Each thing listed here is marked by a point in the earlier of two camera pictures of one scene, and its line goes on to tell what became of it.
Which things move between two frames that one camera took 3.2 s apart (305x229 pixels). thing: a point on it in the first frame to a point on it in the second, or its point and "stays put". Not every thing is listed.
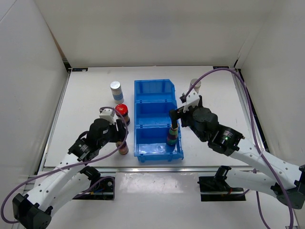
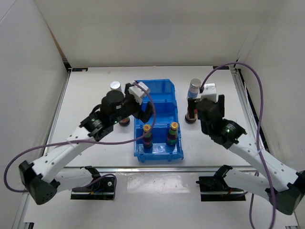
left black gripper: [119, 134] to [144, 116]
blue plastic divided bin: [154, 99] stays put
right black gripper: [175, 114] to [191, 106]
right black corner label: [220, 67] stays put
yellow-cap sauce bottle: [124, 149] to [147, 138]
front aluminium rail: [151, 170] stays put
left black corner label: [79, 69] stays put
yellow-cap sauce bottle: [172, 138] stays put
